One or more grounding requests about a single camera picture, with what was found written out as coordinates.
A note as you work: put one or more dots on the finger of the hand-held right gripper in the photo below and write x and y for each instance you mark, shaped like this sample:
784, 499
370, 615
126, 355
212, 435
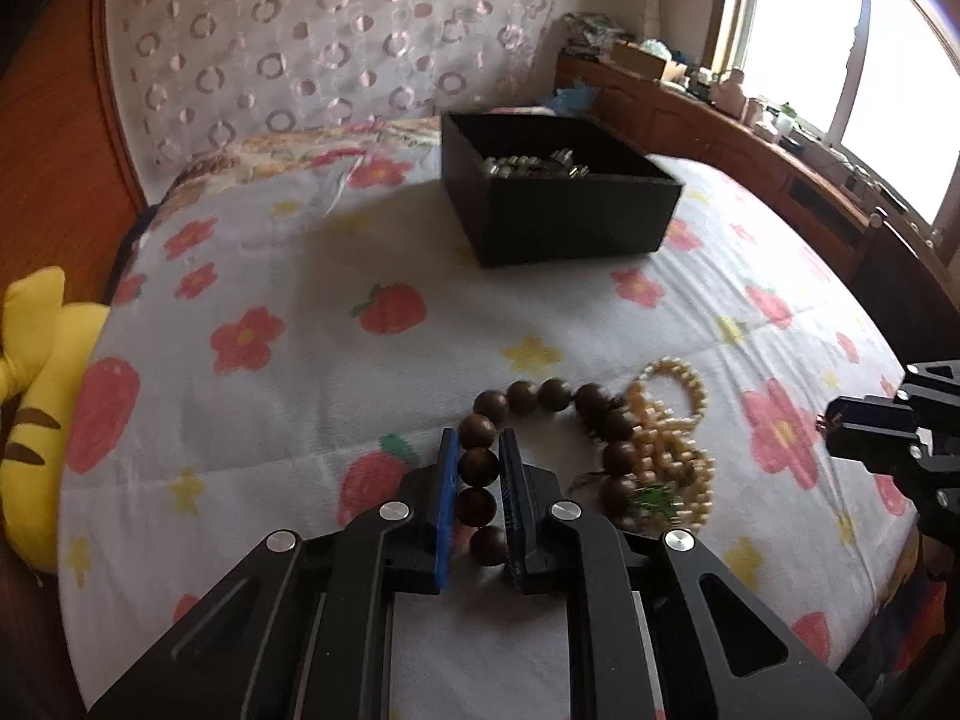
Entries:
934, 382
862, 431

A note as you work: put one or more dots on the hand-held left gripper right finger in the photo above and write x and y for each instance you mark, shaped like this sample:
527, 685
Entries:
512, 495

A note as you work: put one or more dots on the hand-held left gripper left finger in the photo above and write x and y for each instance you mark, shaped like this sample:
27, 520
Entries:
448, 510

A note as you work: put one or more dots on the black box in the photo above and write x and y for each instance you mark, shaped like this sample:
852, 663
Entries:
555, 225

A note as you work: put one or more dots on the dark wooden chair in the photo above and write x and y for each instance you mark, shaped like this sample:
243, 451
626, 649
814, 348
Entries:
922, 300

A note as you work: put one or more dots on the green pendant charm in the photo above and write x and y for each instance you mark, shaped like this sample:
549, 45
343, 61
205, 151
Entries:
651, 501

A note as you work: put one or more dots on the strawberry print quilt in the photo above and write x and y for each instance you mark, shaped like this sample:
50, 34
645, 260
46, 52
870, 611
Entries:
300, 405

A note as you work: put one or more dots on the wooden side cabinet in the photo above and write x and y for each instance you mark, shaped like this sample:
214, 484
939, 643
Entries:
675, 116

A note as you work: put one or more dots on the window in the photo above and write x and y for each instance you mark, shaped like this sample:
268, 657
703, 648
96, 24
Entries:
795, 30

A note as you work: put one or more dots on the blue bag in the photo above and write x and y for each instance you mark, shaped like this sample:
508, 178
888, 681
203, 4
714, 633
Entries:
570, 99

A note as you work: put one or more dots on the floral blanket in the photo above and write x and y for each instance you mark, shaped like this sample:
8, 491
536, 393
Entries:
262, 154

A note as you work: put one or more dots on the yellow plush toy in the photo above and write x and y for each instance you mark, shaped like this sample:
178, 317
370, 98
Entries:
37, 405

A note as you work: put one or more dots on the cardboard box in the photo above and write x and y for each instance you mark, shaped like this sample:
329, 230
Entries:
637, 61

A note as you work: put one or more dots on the folded cloth stack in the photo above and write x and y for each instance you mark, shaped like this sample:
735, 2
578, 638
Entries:
596, 34

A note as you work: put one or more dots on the brown wooden wardrobe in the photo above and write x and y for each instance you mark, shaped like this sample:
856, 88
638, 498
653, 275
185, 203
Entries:
60, 165

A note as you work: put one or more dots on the circle pattern wall curtain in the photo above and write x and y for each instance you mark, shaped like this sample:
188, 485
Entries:
300, 30

